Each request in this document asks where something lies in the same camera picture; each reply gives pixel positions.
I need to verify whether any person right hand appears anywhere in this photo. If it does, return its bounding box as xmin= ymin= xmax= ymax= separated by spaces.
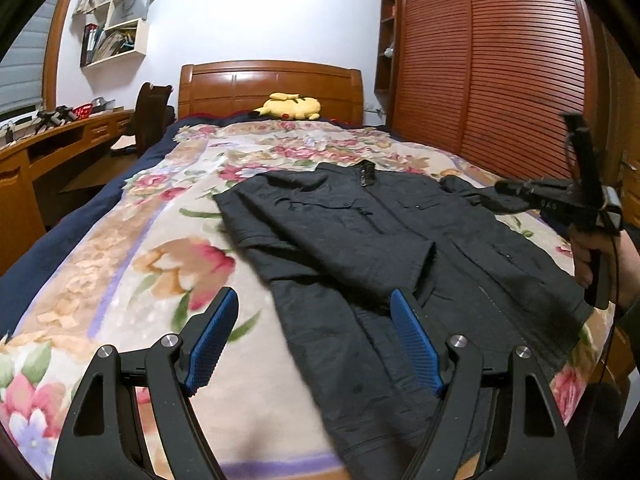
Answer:
xmin=568 ymin=224 xmax=640 ymax=309

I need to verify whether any navy bed sheet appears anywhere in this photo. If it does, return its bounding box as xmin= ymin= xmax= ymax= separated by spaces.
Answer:
xmin=0 ymin=112 xmax=262 ymax=336

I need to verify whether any yellow plush toy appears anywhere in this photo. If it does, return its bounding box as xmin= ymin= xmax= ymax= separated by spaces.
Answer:
xmin=254 ymin=92 xmax=321 ymax=120

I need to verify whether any wooden desk cabinet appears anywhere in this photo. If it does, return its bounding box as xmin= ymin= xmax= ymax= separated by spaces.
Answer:
xmin=1 ymin=110 xmax=134 ymax=272

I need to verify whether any red basket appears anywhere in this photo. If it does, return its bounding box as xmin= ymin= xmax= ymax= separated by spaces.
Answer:
xmin=72 ymin=103 xmax=93 ymax=119

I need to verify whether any grey window blind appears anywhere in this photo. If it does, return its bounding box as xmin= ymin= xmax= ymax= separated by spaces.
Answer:
xmin=0 ymin=0 xmax=58 ymax=114

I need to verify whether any white wall shelf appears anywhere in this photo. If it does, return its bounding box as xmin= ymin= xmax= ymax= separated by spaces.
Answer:
xmin=73 ymin=0 xmax=155 ymax=70

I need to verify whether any wooden headboard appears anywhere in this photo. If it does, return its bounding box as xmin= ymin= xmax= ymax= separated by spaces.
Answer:
xmin=177 ymin=60 xmax=364 ymax=127

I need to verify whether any louvered wooden wardrobe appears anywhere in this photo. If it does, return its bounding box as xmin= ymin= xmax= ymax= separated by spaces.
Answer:
xmin=374 ymin=0 xmax=640 ymax=212

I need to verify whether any black jacket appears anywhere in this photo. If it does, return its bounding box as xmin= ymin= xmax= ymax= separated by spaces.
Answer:
xmin=216 ymin=162 xmax=591 ymax=479

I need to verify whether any dark wooden chair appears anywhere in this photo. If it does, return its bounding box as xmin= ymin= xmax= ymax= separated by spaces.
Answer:
xmin=110 ymin=82 xmax=176 ymax=157

